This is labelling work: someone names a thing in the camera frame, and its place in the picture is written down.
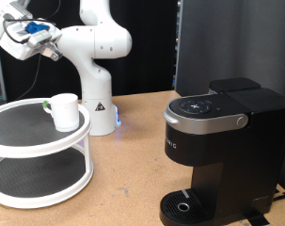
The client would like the thin black hanging cable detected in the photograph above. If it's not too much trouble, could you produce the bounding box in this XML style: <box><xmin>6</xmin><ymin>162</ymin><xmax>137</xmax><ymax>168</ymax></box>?
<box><xmin>14</xmin><ymin>53</ymin><xmax>43</xmax><ymax>102</ymax></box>

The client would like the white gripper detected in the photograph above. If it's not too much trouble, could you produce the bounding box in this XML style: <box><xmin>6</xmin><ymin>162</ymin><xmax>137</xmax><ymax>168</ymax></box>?
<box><xmin>0</xmin><ymin>20</ymin><xmax>64</xmax><ymax>62</ymax></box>

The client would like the white mug with green tape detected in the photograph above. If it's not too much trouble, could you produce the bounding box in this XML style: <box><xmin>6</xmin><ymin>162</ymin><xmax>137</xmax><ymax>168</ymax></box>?
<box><xmin>42</xmin><ymin>92</ymin><xmax>81</xmax><ymax>133</ymax></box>

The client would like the black Keurig coffee machine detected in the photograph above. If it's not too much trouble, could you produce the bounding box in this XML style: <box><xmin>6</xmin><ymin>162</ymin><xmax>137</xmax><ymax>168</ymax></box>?
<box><xmin>159</xmin><ymin>77</ymin><xmax>285</xmax><ymax>226</ymax></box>

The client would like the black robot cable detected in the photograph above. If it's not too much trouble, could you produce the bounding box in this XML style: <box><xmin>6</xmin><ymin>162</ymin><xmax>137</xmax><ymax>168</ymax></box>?
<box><xmin>2</xmin><ymin>18</ymin><xmax>57</xmax><ymax>45</ymax></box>

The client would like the black power cord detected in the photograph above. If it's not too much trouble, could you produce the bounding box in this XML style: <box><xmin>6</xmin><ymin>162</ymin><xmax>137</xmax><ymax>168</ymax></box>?
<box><xmin>272</xmin><ymin>187</ymin><xmax>285</xmax><ymax>202</ymax></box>

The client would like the aluminium frame post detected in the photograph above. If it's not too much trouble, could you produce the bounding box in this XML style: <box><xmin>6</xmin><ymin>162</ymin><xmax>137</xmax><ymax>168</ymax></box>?
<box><xmin>174</xmin><ymin>0</ymin><xmax>184</xmax><ymax>92</ymax></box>

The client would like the white two-tier turntable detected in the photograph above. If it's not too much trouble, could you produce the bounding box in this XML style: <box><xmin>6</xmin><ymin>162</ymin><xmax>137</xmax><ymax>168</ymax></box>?
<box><xmin>0</xmin><ymin>97</ymin><xmax>94</xmax><ymax>210</ymax></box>

